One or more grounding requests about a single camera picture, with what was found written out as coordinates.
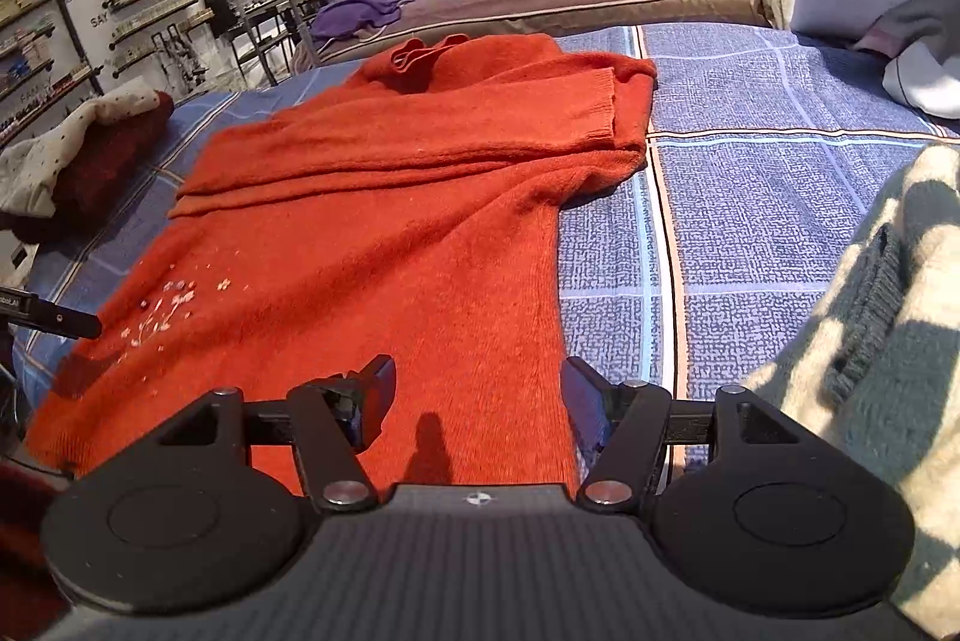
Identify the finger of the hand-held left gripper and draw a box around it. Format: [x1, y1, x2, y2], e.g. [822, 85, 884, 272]
[0, 287, 103, 341]

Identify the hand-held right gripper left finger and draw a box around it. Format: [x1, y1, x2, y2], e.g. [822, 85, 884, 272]
[157, 354, 397, 513]

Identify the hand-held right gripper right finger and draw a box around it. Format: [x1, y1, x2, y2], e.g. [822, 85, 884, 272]
[562, 356, 797, 511]

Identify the orange knit sweater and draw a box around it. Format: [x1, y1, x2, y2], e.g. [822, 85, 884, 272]
[26, 32, 659, 507]

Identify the white polka dot garment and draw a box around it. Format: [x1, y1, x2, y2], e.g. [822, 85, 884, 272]
[0, 88, 162, 218]

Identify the dark red buttoned cardigan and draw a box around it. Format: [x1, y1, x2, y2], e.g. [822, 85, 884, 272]
[0, 92, 177, 245]

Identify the blue plaid bed sheet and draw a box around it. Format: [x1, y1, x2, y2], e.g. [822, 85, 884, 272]
[15, 22, 960, 484]

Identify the green cream checked sweater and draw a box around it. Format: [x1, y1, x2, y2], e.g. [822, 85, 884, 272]
[739, 142, 960, 638]

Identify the purple cloth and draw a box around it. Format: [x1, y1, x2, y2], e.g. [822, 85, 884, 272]
[309, 0, 440, 46]

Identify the small white garment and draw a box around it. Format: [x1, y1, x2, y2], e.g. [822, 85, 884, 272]
[881, 34, 960, 121]

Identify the grey pink garment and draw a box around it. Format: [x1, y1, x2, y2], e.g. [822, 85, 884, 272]
[851, 0, 960, 61]

